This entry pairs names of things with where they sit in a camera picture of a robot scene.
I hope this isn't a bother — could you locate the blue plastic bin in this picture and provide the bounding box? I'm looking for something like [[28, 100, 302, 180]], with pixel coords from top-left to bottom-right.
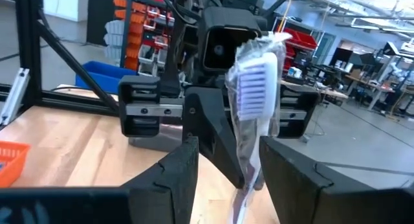
[[74, 60, 138, 96]]

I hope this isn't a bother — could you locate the silver aluminium bracket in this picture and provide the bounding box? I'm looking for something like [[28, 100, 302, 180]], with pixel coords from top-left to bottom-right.
[[0, 67, 31, 126]]

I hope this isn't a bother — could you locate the wooden workbench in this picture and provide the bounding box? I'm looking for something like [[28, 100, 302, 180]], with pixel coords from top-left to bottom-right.
[[279, 78, 350, 104]]

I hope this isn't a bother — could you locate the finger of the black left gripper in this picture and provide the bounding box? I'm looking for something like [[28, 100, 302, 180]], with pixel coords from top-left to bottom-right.
[[182, 86, 245, 190]]

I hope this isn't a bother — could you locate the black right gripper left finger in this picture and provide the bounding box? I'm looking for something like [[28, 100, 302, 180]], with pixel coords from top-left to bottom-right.
[[0, 137, 200, 224]]

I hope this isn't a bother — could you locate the rack with red bins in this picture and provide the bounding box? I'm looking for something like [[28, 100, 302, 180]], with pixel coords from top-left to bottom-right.
[[272, 16, 320, 73]]

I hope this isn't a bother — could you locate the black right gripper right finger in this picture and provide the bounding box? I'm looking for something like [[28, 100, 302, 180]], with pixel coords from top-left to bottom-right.
[[259, 136, 414, 224]]

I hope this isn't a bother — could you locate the orange slotted plastic basket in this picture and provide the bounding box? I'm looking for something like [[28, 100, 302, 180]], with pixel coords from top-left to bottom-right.
[[0, 140, 32, 189]]

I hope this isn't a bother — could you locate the rack with orange bins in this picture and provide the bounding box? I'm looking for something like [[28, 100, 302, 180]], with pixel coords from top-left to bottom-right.
[[103, 0, 177, 78]]

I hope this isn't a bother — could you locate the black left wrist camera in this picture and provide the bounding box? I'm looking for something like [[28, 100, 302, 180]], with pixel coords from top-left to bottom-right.
[[197, 6, 264, 74]]

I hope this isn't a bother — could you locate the purple toothbrush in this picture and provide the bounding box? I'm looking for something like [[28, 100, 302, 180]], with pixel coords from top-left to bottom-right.
[[224, 30, 294, 224]]

